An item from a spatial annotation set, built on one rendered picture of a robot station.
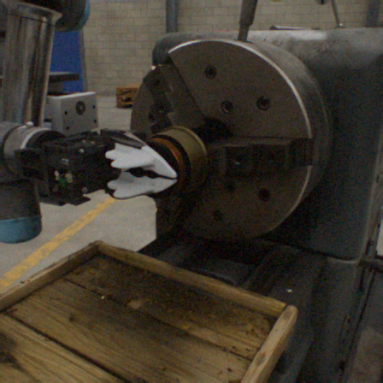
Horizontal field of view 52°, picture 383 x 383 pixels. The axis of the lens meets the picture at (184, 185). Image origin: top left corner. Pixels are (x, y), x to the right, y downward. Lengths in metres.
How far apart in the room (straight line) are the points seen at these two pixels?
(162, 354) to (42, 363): 0.14
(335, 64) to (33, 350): 0.59
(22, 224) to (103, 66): 11.48
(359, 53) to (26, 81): 0.54
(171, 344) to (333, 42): 0.51
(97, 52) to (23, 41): 11.43
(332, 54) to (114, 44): 11.31
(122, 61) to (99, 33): 1.01
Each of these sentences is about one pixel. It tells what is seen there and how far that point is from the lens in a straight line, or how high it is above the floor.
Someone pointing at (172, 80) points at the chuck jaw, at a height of 1.18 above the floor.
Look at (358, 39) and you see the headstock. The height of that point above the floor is 1.24.
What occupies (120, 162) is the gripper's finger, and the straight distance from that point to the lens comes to 0.45.
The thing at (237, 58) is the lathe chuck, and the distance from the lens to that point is 0.57.
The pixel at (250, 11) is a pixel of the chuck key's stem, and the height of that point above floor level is 1.27.
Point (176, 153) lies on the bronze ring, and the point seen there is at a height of 1.10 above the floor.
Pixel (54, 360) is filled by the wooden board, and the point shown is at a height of 0.88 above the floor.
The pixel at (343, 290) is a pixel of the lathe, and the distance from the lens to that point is 0.80.
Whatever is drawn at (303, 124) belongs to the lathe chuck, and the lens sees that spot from 0.54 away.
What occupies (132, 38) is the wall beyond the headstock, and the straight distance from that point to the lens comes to 11.66.
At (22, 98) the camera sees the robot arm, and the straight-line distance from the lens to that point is 0.74.
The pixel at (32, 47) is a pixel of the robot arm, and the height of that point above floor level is 1.23.
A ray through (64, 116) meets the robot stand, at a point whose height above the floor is 1.08.
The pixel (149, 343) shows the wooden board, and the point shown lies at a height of 0.89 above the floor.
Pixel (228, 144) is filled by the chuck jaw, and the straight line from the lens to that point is 0.52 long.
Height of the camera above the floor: 1.22
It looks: 20 degrees down
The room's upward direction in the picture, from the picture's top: straight up
